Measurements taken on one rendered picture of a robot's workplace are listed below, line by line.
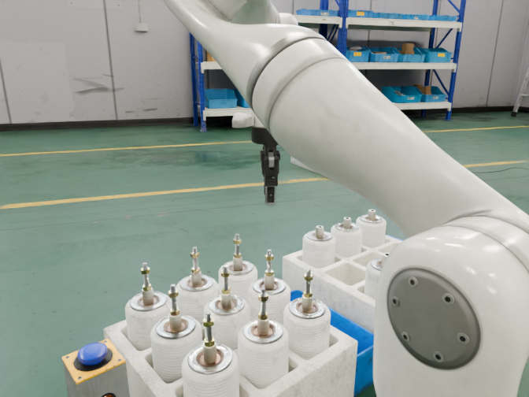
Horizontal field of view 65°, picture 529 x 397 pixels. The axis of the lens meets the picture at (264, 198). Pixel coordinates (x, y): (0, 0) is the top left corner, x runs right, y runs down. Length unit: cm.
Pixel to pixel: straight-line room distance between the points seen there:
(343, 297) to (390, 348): 82
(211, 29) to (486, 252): 31
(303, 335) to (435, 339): 61
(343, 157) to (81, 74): 544
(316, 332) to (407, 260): 61
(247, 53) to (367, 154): 14
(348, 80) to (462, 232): 14
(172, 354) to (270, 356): 18
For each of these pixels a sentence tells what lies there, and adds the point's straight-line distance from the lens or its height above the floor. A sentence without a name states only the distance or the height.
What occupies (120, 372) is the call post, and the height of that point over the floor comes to 30.
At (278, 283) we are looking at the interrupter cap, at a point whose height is 25.
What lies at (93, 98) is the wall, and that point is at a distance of 570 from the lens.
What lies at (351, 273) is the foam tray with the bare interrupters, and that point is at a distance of 125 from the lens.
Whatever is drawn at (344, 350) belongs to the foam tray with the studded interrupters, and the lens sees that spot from 90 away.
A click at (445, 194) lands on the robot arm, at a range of 32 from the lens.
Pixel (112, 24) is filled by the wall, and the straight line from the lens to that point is 570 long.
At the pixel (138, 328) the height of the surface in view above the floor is 22.
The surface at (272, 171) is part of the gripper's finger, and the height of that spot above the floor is 53.
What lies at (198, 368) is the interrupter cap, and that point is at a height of 25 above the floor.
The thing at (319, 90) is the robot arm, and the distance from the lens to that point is 33.
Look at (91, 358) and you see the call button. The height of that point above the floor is 33.
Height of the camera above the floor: 72
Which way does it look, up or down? 18 degrees down
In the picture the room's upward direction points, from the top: straight up
